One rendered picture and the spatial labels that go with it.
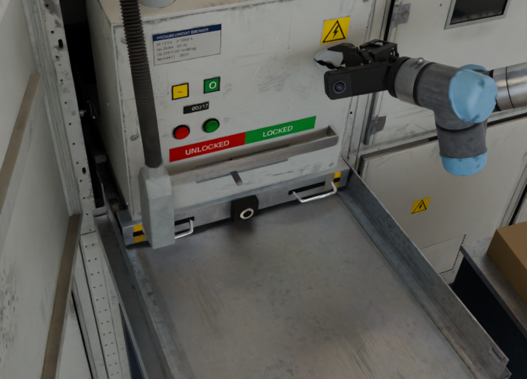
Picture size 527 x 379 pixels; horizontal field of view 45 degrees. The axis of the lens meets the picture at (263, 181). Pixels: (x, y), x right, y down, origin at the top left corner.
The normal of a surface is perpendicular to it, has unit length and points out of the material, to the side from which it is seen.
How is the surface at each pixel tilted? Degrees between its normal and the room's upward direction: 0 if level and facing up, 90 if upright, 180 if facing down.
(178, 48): 94
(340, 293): 0
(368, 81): 75
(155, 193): 64
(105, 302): 90
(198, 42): 94
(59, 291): 0
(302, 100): 94
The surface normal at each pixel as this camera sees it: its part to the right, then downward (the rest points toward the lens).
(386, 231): -0.91, 0.24
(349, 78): 0.16, 0.44
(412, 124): 0.40, 0.62
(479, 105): 0.64, 0.32
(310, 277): 0.05, -0.74
